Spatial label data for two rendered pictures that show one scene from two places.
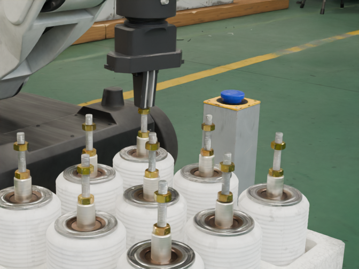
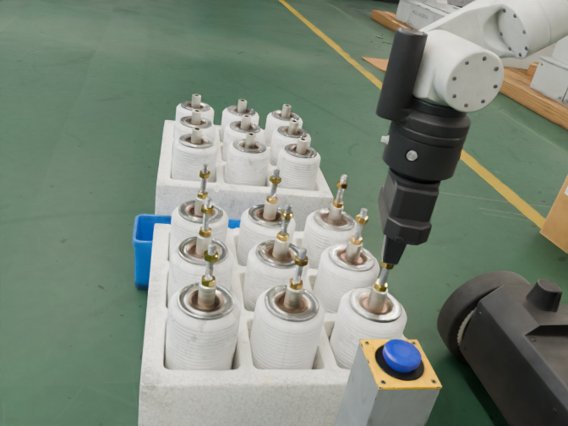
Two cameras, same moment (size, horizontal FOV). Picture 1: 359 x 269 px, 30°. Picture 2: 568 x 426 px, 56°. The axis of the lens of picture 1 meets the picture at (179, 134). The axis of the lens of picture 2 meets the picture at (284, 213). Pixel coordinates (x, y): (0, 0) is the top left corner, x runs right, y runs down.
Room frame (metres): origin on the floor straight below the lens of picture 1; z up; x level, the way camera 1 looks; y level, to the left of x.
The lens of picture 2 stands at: (1.24, -0.53, 0.70)
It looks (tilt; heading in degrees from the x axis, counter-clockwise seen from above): 28 degrees down; 127
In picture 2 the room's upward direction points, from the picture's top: 10 degrees clockwise
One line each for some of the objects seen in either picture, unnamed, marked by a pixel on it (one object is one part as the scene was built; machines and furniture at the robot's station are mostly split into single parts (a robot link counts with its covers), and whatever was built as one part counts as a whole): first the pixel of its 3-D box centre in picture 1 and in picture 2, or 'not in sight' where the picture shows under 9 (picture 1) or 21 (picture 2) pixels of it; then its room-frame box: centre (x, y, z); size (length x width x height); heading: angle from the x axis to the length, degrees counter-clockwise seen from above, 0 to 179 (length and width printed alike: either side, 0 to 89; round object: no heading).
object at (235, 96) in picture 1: (232, 97); (401, 357); (1.10, -0.09, 0.32); 0.04 x 0.04 x 0.02
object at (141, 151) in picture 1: (143, 146); (377, 297); (0.99, 0.06, 0.26); 0.02 x 0.02 x 0.03
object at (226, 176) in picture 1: (225, 182); (206, 221); (0.75, -0.06, 0.30); 0.01 x 0.01 x 0.08
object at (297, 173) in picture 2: not in sight; (293, 187); (0.56, 0.39, 0.16); 0.10 x 0.10 x 0.18
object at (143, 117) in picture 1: (143, 123); (384, 275); (0.99, 0.06, 0.30); 0.01 x 0.01 x 0.08
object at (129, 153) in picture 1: (143, 154); (374, 304); (0.99, 0.06, 0.25); 0.08 x 0.08 x 0.01
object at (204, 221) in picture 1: (223, 222); (203, 251); (0.75, -0.06, 0.25); 0.08 x 0.08 x 0.01
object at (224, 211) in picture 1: (224, 212); (204, 243); (0.75, -0.06, 0.26); 0.02 x 0.02 x 0.03
